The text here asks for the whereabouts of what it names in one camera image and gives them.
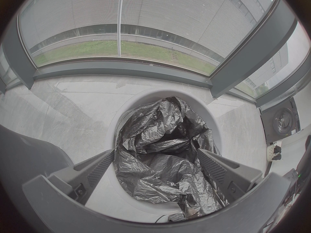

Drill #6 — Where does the grey washing machine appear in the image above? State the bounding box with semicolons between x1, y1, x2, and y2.
260;98;302;143

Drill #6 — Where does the window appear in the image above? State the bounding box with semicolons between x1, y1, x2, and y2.
0;0;311;105

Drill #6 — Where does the black cable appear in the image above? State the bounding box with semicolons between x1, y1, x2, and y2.
155;212;184;224

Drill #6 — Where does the dark grey round chair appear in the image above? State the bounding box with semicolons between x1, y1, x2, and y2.
0;124;76;218

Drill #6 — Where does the white plastic basket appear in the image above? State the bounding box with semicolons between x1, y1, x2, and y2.
266;141;283;162

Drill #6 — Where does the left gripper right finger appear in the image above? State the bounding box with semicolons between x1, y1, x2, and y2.
197;149;263;201

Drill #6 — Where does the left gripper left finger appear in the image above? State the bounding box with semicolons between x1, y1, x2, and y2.
47;150;115;206

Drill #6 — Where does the black plastic bag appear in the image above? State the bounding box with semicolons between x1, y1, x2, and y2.
114;96;230;216

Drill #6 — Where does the white trash bin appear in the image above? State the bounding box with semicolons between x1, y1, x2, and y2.
107;89;223;215

